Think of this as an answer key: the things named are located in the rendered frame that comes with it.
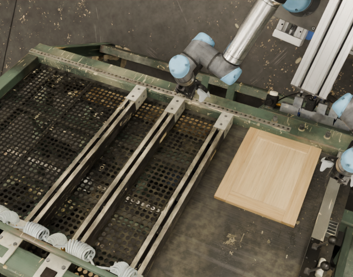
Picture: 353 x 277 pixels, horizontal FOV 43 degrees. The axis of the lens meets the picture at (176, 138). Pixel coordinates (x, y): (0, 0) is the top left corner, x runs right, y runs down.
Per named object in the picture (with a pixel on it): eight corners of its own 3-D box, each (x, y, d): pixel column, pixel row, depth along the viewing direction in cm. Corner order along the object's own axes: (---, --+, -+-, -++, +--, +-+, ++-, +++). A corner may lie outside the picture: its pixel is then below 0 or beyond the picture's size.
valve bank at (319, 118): (364, 102, 240) (364, 110, 218) (356, 127, 244) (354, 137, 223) (274, 77, 255) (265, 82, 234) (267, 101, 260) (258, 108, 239)
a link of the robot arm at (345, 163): (376, 159, 140) (354, 176, 140) (368, 164, 151) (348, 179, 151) (358, 139, 142) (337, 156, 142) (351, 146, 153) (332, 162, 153)
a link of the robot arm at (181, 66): (194, 60, 160) (178, 78, 160) (198, 70, 171) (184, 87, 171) (177, 48, 163) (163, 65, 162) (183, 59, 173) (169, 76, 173)
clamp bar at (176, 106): (188, 109, 246) (188, 75, 229) (59, 300, 174) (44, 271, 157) (171, 104, 249) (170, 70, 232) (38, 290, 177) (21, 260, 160)
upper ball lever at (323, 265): (310, 271, 177) (334, 263, 167) (307, 279, 175) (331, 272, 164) (302, 265, 177) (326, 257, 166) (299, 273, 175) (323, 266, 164)
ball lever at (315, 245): (317, 246, 185) (341, 237, 174) (315, 254, 182) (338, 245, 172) (310, 241, 184) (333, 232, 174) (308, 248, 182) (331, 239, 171)
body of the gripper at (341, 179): (325, 177, 168) (329, 172, 157) (335, 157, 169) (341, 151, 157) (344, 187, 166) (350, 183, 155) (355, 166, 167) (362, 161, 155)
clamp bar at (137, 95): (150, 98, 254) (147, 64, 236) (11, 276, 182) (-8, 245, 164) (134, 93, 257) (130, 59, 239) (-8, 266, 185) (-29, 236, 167)
